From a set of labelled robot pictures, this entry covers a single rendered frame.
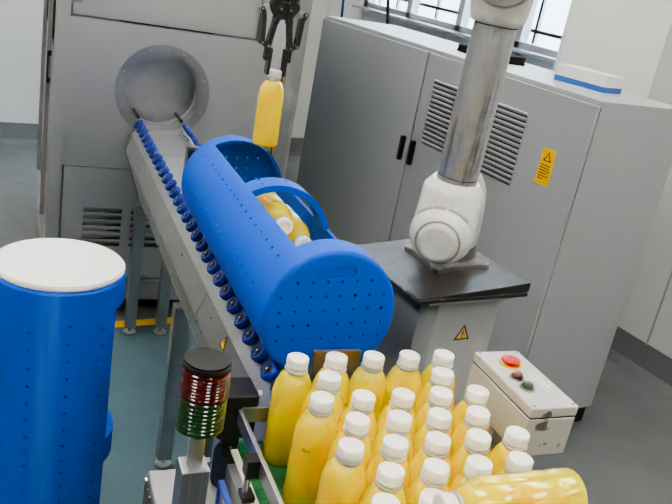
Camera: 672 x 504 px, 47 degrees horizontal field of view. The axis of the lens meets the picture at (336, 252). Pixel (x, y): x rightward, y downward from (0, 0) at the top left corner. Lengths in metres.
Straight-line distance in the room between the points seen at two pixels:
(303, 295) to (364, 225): 2.70
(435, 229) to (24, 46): 5.02
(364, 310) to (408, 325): 0.57
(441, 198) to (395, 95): 2.16
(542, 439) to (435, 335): 0.74
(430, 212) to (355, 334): 0.42
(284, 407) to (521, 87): 2.20
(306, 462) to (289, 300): 0.36
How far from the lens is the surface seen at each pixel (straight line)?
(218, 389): 0.99
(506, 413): 1.47
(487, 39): 1.83
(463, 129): 1.86
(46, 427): 1.85
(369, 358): 1.40
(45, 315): 1.71
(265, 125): 2.15
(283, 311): 1.52
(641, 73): 4.17
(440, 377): 1.41
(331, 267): 1.51
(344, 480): 1.17
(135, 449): 2.98
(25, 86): 6.57
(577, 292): 3.33
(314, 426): 1.26
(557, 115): 3.15
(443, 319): 2.11
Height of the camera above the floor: 1.75
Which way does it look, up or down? 20 degrees down
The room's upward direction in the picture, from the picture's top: 11 degrees clockwise
